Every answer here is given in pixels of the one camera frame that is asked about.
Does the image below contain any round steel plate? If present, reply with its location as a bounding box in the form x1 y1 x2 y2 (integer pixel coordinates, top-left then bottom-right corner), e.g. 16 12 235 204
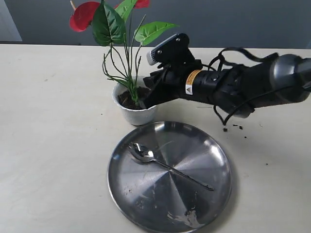
107 121 232 233

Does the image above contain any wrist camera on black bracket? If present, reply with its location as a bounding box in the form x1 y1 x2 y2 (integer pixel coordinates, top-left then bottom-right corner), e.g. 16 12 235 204
146 33 203 73

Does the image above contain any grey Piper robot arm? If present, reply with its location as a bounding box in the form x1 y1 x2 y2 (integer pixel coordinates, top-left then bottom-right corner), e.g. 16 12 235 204
139 54 311 118

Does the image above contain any steel spoon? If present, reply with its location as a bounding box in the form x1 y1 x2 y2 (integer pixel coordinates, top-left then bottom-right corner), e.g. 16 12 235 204
128 143 214 191

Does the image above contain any dark potting soil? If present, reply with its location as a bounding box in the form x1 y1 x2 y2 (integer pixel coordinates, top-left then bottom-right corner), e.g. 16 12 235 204
117 87 150 110

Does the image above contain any white plastic flower pot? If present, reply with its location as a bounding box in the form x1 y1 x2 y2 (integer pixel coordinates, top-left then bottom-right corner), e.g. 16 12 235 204
112 83 158 126

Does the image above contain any artificial red flower plant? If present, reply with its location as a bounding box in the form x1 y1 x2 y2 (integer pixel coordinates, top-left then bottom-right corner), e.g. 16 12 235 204
69 0 177 100

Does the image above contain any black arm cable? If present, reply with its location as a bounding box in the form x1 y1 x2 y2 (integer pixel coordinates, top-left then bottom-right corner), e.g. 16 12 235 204
201 47 311 126

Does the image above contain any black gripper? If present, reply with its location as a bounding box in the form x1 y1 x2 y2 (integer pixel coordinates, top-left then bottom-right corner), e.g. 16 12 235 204
142 68 231 108

